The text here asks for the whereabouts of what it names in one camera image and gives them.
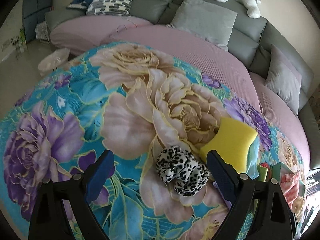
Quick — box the blue book on sofa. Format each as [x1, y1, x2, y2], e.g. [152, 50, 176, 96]
[67, 0, 93, 10]

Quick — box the green microfiber cloth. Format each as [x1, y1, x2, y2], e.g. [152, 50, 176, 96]
[258, 163, 271, 182]

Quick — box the light blue face mask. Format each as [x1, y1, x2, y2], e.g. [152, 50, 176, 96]
[246, 136, 260, 179]

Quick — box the right grey purple cushion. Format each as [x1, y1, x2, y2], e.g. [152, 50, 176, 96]
[265, 44, 302, 115]

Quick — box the black white patterned cushion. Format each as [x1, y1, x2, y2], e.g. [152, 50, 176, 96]
[86, 0, 133, 16]

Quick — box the floral blue blanket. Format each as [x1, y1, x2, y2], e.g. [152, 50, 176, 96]
[1, 42, 304, 239]

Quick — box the leopard print scrunchie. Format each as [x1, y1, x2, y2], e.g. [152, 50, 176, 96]
[156, 146, 210, 197]

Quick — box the grey sofa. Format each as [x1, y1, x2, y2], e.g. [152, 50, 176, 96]
[45, 0, 319, 170]

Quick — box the teal shallow box tray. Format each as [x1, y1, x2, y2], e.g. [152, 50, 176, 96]
[271, 161, 307, 221]

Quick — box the cream lace scrunchie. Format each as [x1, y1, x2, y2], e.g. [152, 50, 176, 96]
[292, 196, 305, 222]

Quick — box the pink white fuzzy sock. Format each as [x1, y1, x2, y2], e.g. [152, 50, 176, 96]
[280, 171, 304, 210]

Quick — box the left grey cushion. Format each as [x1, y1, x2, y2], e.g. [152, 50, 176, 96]
[170, 0, 238, 51]

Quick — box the yellow green sponge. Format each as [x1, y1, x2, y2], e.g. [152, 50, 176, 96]
[199, 117, 258, 173]

